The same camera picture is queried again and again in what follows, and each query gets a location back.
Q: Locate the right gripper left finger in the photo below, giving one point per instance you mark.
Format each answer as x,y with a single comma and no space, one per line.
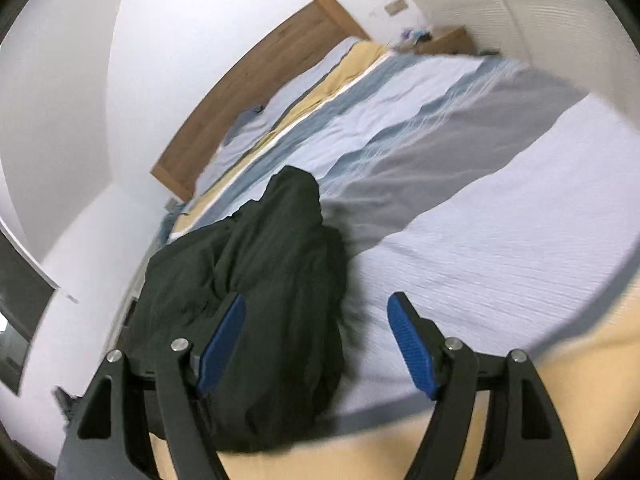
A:
107,433

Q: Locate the black puffy jacket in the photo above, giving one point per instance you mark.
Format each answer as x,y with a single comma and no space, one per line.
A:
291,270

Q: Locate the striped bed cover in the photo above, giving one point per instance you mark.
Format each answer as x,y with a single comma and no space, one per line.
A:
502,200

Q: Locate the grey pillow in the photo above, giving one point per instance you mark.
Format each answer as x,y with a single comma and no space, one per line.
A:
255,122

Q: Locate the wooden nightstand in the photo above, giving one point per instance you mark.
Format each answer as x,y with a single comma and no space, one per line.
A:
447,40

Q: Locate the white wardrobe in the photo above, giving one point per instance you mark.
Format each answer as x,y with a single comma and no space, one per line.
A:
583,41

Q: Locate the wooden headboard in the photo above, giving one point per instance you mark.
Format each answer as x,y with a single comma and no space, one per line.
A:
297,44

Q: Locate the wall light switch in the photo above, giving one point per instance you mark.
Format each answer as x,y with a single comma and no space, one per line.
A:
395,7

